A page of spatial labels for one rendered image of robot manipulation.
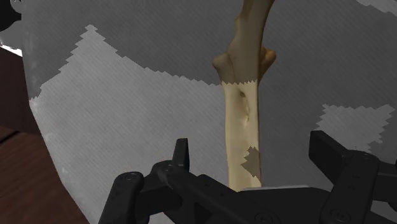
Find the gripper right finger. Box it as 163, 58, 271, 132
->
308, 130, 397, 224

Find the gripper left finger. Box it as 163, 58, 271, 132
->
97, 137, 246, 224

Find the beige bone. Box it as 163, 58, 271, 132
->
211, 0, 277, 193

